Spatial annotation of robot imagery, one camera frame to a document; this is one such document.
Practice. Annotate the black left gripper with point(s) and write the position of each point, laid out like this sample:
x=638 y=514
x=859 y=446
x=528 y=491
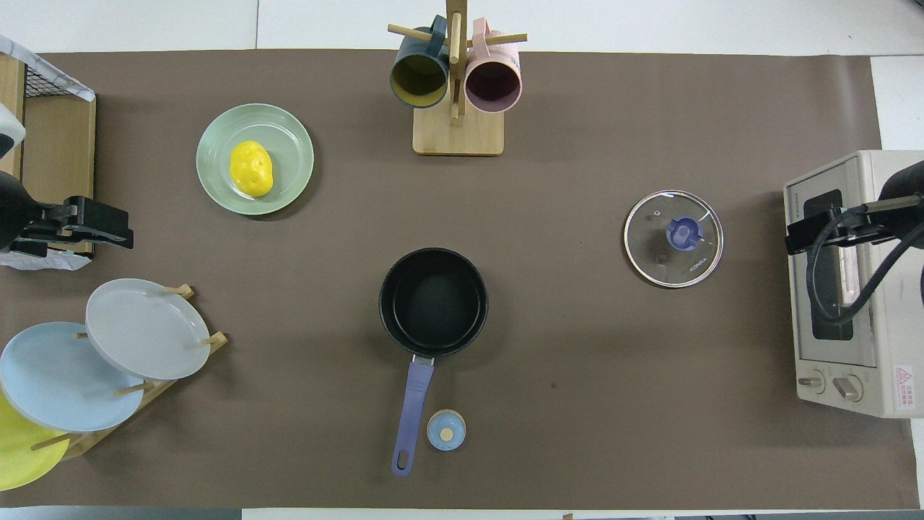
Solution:
x=54 y=230

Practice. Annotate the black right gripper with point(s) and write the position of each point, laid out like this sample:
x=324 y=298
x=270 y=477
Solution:
x=863 y=222

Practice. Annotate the glass lid blue knob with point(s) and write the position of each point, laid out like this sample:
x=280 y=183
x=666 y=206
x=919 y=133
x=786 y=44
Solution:
x=684 y=233

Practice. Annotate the yellow lemon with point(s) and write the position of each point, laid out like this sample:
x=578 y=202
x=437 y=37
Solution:
x=251 y=170

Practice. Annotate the grey plate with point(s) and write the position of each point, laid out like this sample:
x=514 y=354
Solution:
x=144 y=328

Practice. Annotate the light blue plate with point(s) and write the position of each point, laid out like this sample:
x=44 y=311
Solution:
x=58 y=383

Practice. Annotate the light green plate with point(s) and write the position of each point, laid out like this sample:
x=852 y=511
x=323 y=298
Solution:
x=289 y=137

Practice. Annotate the wooden plate rack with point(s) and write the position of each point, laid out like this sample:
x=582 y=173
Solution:
x=97 y=437

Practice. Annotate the yellow plate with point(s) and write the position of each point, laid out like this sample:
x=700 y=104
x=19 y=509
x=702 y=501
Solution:
x=22 y=455

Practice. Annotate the white crumpled plastic sheet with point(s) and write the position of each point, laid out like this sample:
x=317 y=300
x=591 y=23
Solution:
x=50 y=261

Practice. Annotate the wooden shelf boards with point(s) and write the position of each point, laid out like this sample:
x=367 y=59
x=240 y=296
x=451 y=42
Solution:
x=61 y=144

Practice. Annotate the beige toaster oven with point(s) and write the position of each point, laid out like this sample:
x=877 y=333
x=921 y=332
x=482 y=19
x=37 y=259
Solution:
x=888 y=325

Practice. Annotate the white plastic bag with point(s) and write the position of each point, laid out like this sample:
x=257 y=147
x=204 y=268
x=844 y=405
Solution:
x=81 y=89

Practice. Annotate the brown paper table mat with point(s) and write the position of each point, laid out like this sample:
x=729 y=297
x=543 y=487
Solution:
x=613 y=397

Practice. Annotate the dark blue mug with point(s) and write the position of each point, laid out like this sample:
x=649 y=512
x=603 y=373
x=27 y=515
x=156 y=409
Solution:
x=419 y=79

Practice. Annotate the pink mug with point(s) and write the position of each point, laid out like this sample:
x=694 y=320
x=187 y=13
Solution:
x=493 y=83

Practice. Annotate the wooden mug tree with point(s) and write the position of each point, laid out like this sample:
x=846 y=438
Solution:
x=458 y=137

